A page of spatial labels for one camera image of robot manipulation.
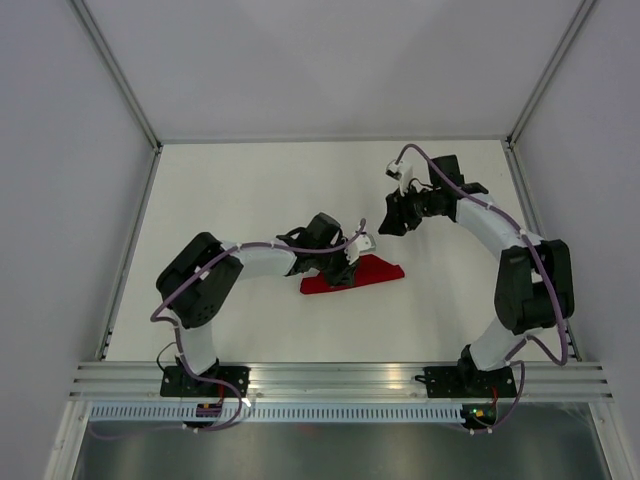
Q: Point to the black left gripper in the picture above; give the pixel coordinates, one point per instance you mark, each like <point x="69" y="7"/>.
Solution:
<point x="345" y="276"/>

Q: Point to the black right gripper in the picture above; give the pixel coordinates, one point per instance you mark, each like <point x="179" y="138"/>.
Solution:
<point x="397" y="213"/>

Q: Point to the red cloth napkin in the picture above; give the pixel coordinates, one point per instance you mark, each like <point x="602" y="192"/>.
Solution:
<point x="370" y="270"/>

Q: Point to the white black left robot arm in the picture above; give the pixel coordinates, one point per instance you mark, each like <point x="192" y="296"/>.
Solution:
<point x="196" y="284"/>

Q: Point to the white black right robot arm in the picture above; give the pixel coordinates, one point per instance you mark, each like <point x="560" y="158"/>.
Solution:
<point x="534" y="287"/>

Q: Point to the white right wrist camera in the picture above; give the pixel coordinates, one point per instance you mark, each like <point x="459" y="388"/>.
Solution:
<point x="402" y="172"/>

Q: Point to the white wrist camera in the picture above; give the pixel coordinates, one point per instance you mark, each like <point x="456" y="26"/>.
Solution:
<point x="402" y="172"/>
<point x="363" y="244"/>

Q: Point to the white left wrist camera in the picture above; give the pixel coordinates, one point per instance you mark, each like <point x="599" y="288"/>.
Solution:
<point x="363" y="244"/>

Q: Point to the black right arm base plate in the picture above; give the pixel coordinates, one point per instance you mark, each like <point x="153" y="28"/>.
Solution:
<point x="451" y="382"/>

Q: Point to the aluminium enclosure frame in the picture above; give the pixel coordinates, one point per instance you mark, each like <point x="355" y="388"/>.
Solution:
<point x="260" y="112"/>

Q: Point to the white slotted cable duct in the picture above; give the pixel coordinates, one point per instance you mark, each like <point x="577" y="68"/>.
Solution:
<point x="264" y="412"/>

